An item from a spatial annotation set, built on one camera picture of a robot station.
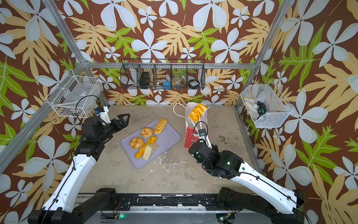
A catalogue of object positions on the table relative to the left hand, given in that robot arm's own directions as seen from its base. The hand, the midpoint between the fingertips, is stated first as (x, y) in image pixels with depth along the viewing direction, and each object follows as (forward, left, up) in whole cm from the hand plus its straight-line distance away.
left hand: (125, 115), depth 74 cm
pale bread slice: (-8, -10, -25) cm, 28 cm away
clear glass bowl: (+30, -29, 0) cm, 41 cm away
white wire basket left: (+13, +30, +3) cm, 33 cm away
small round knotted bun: (+6, -6, -26) cm, 28 cm away
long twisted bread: (-9, -4, -28) cm, 30 cm away
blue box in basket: (+28, -21, -1) cm, 35 cm away
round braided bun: (-2, 0, -27) cm, 27 cm away
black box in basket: (+38, -4, -3) cm, 38 cm away
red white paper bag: (-5, -36, -5) cm, 37 cm away
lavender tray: (+7, -21, -33) cm, 40 cm away
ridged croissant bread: (+1, -39, +3) cm, 39 cm away
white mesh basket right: (+3, -83, +2) cm, 83 cm away
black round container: (+32, -39, -3) cm, 51 cm away
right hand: (-15, -40, -6) cm, 43 cm away
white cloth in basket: (+12, -74, -4) cm, 75 cm away
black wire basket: (+39, -17, 0) cm, 43 cm away
